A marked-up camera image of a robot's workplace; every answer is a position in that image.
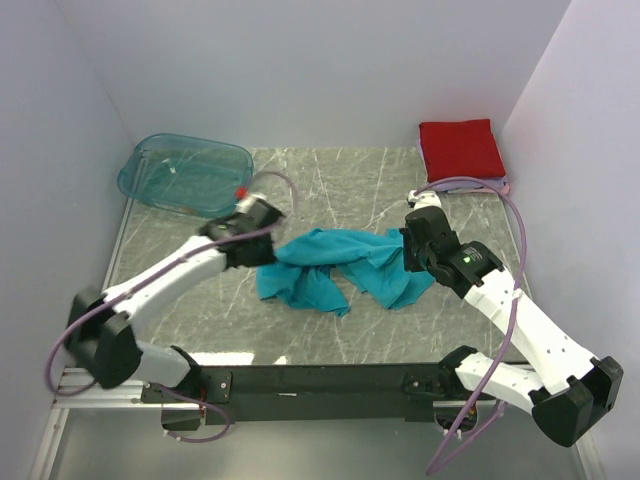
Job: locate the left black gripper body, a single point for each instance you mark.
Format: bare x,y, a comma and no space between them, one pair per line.
262,254

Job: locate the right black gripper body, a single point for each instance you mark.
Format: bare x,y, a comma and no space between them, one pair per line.
416,258

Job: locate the teal t-shirt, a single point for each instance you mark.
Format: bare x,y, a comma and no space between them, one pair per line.
301,276

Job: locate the teal transparent plastic basin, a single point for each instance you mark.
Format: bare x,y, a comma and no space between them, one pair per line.
187,175

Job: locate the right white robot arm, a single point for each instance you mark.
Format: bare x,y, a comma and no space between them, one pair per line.
567,389

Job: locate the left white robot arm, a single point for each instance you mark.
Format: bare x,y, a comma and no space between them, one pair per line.
105,324

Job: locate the folded lavender t-shirt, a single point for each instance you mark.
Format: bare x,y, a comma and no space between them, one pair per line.
463,186

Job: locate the folded pink t-shirt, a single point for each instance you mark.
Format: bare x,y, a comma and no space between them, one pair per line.
503,189

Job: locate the folded red t-shirt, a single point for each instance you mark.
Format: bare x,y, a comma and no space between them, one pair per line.
465,148

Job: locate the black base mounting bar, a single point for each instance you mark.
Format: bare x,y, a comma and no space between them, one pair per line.
323,392

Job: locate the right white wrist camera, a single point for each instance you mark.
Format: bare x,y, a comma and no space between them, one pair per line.
427,198

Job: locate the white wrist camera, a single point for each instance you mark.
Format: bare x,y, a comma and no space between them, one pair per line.
427,198
245,199

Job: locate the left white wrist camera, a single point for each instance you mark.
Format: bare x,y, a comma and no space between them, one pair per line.
245,199

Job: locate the aluminium rail frame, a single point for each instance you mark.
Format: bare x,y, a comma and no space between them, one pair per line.
112,435

